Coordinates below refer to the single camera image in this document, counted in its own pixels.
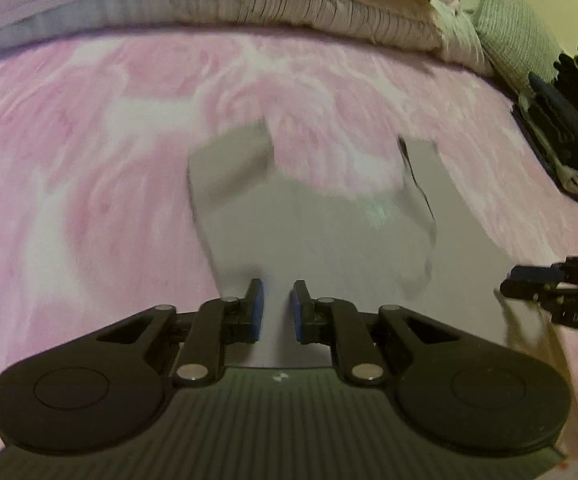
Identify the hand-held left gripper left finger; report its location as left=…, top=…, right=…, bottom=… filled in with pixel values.
left=96, top=279, right=266, bottom=387

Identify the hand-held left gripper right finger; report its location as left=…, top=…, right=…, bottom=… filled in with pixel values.
left=291, top=280, right=463, bottom=387

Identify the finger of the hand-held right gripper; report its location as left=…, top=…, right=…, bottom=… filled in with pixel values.
left=508, top=265, right=566, bottom=284
left=499, top=281, right=553, bottom=302

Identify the grey t-shirt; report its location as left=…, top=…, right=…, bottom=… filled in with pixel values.
left=186, top=122, right=578, bottom=461

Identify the pile of dark folded clothes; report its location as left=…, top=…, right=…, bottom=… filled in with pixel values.
left=512, top=35, right=578, bottom=217

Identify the pink floral blanket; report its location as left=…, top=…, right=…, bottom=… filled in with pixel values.
left=0, top=30, right=578, bottom=466

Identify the white fuzzy cloth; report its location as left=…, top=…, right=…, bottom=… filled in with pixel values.
left=431, top=0, right=492, bottom=73

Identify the green checked pillow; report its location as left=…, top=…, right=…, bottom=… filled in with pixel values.
left=473, top=0, right=563, bottom=93

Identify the light blue pillow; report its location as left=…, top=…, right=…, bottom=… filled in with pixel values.
left=0, top=0, right=445, bottom=58

